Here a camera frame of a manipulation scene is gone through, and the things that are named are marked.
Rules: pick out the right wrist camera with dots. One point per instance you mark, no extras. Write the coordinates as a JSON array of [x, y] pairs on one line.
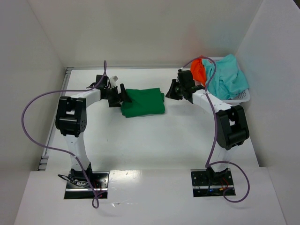
[[185, 78]]

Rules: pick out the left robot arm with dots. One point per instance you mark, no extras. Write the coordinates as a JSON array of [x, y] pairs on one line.
[[71, 121]]

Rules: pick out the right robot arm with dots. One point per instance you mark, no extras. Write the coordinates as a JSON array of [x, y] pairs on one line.
[[231, 129]]

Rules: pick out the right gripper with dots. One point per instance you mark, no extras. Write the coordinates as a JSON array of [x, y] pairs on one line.
[[177, 89]]

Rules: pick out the green t shirt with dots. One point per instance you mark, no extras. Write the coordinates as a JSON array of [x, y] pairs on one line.
[[143, 103]]

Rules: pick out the teal t shirt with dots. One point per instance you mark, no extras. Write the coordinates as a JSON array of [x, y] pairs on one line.
[[210, 71]]

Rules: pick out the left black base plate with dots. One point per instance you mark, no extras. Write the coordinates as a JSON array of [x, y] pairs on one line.
[[78, 188]]

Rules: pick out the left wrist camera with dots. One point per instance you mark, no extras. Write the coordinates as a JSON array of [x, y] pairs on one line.
[[105, 82]]

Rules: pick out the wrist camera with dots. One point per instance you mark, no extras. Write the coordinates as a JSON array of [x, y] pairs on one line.
[[105, 82], [185, 78]]

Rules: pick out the white plastic basket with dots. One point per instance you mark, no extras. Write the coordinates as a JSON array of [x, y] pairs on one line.
[[241, 99]]

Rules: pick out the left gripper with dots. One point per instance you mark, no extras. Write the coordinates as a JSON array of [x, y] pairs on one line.
[[115, 98]]

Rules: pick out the orange t shirt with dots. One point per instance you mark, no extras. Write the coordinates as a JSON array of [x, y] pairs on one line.
[[198, 71]]

